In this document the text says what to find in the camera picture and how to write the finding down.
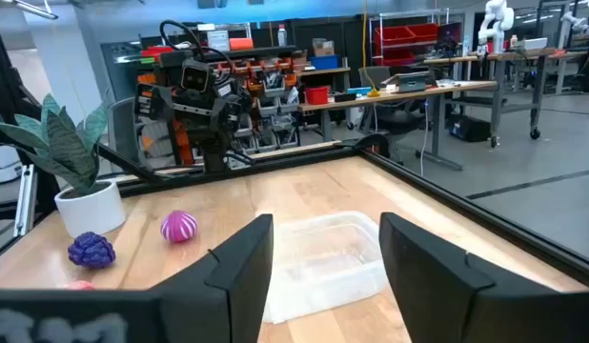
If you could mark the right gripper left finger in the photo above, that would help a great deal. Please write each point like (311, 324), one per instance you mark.
(228, 295)

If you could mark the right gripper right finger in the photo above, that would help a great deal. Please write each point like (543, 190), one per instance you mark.
(456, 295)

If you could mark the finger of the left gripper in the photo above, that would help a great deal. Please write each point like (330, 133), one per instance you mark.
(232, 114)
(151, 102)

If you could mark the pink white striped ball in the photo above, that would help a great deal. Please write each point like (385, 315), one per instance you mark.
(178, 227)

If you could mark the purple toy blackberry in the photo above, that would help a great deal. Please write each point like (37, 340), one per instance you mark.
(91, 250)

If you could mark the small pink toy peach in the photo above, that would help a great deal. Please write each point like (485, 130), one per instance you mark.
(79, 286)

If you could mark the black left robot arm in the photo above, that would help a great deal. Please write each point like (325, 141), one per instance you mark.
(213, 153)

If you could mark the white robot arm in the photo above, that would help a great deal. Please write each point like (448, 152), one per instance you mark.
(498, 21)
(578, 23)

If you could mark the clear plastic tupperware container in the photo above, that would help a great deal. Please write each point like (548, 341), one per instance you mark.
(323, 267)

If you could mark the grey chair back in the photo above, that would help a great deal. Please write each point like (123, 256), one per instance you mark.
(120, 128)

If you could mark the orange box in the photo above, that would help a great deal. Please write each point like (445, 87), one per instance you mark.
(240, 44)

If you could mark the white sign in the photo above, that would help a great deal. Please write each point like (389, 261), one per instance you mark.
(218, 41)

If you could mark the white bottle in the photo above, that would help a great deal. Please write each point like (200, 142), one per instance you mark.
(281, 36)

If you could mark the blue storage bin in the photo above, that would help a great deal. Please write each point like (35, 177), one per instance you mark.
(324, 62)

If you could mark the cardboard box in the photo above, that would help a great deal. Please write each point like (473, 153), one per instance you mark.
(323, 47)

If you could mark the silver aluminium extrusion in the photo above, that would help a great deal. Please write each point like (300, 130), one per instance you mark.
(25, 200)

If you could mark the grey office chair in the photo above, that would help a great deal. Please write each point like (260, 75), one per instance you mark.
(394, 119)

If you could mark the black case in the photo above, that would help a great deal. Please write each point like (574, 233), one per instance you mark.
(468, 128)

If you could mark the red storage bin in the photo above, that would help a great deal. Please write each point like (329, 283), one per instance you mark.
(424, 31)
(394, 35)

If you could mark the grey tablet on stand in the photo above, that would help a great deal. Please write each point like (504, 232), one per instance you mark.
(412, 82)

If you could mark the metal shelf rack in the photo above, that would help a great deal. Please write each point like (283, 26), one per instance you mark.
(409, 46)

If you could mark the rolling wooden workbench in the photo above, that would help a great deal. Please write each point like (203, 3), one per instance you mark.
(498, 95)

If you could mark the long wooden workbench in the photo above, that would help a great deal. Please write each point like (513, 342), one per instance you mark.
(447, 89)

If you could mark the white box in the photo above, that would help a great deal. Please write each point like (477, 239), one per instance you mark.
(531, 44)

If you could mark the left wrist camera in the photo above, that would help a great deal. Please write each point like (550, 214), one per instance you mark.
(197, 78)

